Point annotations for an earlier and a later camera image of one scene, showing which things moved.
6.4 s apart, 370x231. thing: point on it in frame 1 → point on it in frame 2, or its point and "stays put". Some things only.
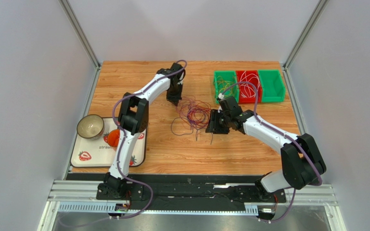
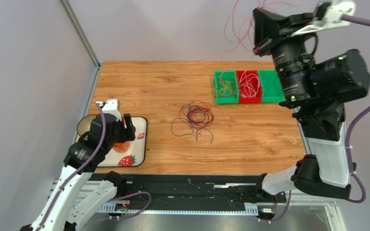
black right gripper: (220, 121) → (275, 41)
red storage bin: (247, 93) stays put
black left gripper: (175, 99) → (130, 129)
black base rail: (191, 192) stays put
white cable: (247, 90) stays put
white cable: (247, 90) stays put
